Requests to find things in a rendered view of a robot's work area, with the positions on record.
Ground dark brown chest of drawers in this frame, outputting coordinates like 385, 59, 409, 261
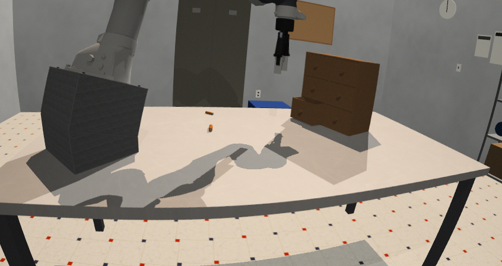
301, 52, 380, 136

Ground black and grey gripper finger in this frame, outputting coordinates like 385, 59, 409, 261
281, 37, 290, 71
274, 32, 288, 74

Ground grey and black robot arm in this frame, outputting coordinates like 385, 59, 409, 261
65, 0, 306, 84

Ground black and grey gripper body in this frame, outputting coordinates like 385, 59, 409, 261
275, 18, 294, 41

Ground brown wooden drawer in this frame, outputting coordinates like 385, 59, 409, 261
305, 54, 331, 79
303, 75, 328, 102
323, 104, 352, 134
327, 81, 356, 110
290, 97, 325, 126
330, 58, 359, 86

